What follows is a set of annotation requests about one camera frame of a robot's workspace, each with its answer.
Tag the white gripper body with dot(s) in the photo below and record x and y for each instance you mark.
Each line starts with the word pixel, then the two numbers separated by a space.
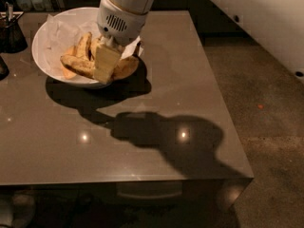
pixel 122 24

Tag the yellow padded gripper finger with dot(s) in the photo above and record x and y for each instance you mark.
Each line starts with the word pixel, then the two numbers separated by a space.
pixel 105 60

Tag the long spotted banana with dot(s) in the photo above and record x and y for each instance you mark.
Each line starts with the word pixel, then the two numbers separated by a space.
pixel 77 65

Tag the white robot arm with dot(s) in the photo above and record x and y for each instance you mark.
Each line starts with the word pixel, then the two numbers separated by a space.
pixel 277 25

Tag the white ceramic bowl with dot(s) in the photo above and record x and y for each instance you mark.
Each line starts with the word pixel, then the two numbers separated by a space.
pixel 40 39

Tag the white paper liner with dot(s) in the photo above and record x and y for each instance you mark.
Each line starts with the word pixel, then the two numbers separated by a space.
pixel 62 32

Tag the black mesh utensil holder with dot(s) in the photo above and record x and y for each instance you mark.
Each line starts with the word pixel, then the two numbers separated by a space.
pixel 12 39

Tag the dark round object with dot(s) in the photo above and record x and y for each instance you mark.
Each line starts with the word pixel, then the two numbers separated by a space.
pixel 4 70

